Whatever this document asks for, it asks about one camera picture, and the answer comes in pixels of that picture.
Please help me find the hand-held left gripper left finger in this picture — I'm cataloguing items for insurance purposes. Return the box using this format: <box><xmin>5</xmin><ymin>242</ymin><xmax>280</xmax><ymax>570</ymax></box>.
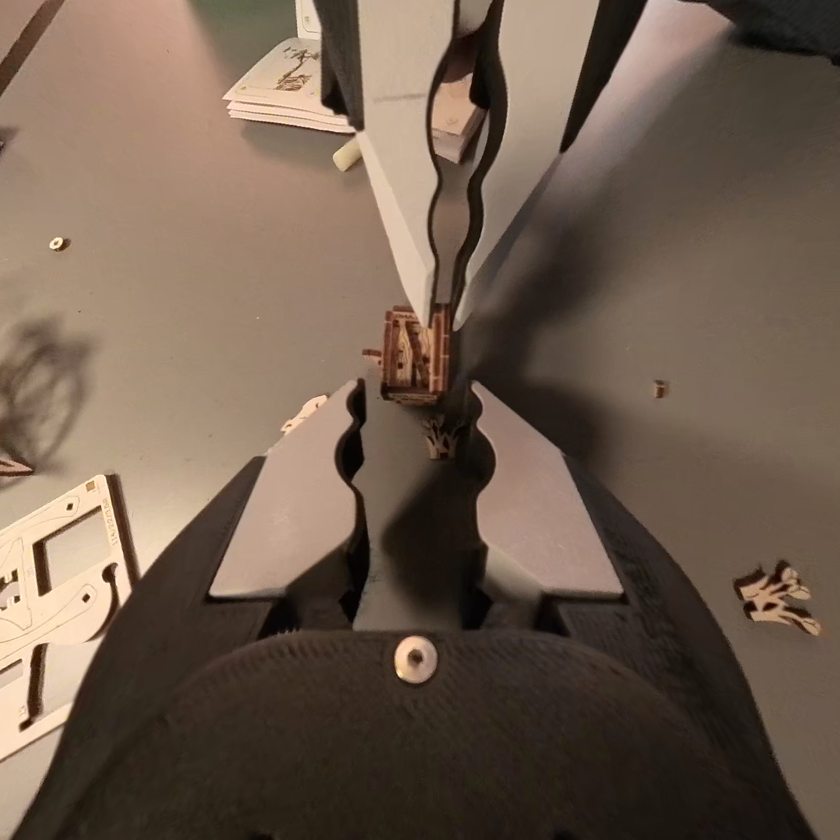
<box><xmin>207</xmin><ymin>378</ymin><xmax>370</xmax><ymax>614</ymax></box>

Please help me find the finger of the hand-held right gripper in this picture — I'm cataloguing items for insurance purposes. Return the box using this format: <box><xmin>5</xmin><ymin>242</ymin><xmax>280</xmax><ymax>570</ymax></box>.
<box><xmin>356</xmin><ymin>0</ymin><xmax>460</xmax><ymax>326</ymax></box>
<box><xmin>451</xmin><ymin>0</ymin><xmax>603</xmax><ymax>330</ymax></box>

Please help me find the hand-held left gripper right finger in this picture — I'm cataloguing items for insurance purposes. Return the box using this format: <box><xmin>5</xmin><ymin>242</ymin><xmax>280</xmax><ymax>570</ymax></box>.
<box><xmin>469</xmin><ymin>381</ymin><xmax>626</xmax><ymax>601</ymax></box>

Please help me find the small wooden box model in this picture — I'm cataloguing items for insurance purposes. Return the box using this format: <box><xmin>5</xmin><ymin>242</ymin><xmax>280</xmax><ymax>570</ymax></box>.
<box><xmin>362</xmin><ymin>305</ymin><xmax>454</xmax><ymax>406</ymax></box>

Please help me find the person's right hand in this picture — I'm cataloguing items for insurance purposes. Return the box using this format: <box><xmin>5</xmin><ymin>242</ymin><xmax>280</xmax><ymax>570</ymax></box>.
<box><xmin>441</xmin><ymin>28</ymin><xmax>480</xmax><ymax>85</ymax></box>

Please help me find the pale curved wooden piece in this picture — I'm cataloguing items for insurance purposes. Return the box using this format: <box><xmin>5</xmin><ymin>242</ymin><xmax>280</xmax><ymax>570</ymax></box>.
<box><xmin>281</xmin><ymin>392</ymin><xmax>329</xmax><ymax>434</ymax></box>

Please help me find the instruction booklet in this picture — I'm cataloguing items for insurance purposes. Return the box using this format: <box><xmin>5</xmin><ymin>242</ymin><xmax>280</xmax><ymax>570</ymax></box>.
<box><xmin>223</xmin><ymin>0</ymin><xmax>488</xmax><ymax>161</ymax></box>

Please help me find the wooden grass piece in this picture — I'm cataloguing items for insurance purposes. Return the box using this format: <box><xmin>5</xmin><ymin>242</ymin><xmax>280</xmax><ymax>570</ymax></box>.
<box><xmin>423</xmin><ymin>415</ymin><xmax>468</xmax><ymax>462</ymax></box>
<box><xmin>734</xmin><ymin>561</ymin><xmax>824</xmax><ymax>637</ymax></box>

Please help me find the wooden cutout sheet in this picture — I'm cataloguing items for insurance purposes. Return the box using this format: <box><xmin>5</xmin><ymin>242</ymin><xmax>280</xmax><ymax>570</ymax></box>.
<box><xmin>0</xmin><ymin>474</ymin><xmax>140</xmax><ymax>762</ymax></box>

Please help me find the long black flat strip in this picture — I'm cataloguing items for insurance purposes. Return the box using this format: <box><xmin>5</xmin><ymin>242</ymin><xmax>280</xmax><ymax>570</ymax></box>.
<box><xmin>0</xmin><ymin>0</ymin><xmax>67</xmax><ymax>99</ymax></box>

